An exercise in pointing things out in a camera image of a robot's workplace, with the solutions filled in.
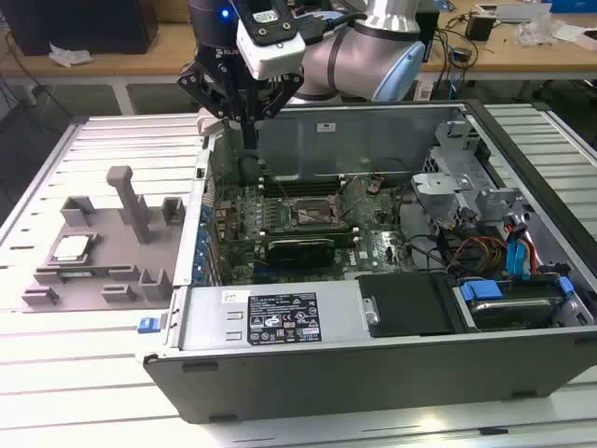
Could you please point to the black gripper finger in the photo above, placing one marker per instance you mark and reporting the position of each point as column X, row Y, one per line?
column 200, row 86
column 284, row 93

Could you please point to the metal locking lever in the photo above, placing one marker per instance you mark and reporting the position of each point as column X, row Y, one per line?
column 282, row 192

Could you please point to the silver CPU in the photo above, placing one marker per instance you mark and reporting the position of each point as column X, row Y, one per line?
column 71, row 249

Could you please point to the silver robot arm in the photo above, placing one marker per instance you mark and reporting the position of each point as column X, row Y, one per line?
column 364, row 60

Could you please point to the CPU socket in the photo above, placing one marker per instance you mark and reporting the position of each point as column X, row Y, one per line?
column 317, row 205

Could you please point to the gray case latch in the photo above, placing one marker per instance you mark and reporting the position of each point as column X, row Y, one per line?
column 207, row 126

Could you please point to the brown cardboard box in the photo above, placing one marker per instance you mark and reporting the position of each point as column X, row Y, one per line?
column 172, row 10

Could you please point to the wooden desk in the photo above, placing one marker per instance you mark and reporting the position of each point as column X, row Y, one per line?
column 140, row 60

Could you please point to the black cylinder part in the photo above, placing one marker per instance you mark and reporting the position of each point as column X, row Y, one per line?
column 249, row 168

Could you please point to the round coin battery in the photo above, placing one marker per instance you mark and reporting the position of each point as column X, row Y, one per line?
column 373, row 188

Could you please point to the crumpled white paper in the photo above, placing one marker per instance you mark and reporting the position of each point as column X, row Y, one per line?
column 70, row 55

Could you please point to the large black box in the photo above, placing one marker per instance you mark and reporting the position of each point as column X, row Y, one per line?
column 70, row 23

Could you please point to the black graphics card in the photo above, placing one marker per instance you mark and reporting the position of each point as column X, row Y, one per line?
column 303, row 256

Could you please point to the gray parts rack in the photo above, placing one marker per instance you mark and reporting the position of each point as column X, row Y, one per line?
column 116, row 233

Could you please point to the green motherboard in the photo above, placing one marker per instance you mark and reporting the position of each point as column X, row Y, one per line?
column 387, row 242

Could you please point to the small black adapter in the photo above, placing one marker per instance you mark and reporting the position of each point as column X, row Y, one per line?
column 462, row 55

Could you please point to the silver metal drive cage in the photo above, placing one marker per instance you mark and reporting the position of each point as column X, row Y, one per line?
column 443, row 184

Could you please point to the small black cube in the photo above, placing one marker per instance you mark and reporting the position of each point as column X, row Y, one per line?
column 479, row 27

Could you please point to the silver power supply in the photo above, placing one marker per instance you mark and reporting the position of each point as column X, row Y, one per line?
column 205, row 322

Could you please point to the black drive bay cover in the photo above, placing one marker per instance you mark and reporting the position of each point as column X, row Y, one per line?
column 406, row 303

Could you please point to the blue case clip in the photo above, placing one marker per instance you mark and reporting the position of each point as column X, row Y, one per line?
column 148, row 325

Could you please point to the clear plastic bag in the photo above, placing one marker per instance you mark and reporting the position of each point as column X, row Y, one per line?
column 536, row 30

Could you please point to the white paper sheet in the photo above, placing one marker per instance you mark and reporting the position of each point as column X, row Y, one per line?
column 576, row 35

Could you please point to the blue flat box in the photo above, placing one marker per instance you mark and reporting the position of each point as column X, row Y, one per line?
column 573, row 4

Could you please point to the black open PC case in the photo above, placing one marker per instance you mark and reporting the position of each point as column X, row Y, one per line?
column 373, row 382

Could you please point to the hard disk in blue carrier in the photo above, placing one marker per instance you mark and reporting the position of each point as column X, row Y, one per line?
column 508, row 312

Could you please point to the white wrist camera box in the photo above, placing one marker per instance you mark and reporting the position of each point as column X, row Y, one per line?
column 280, row 56

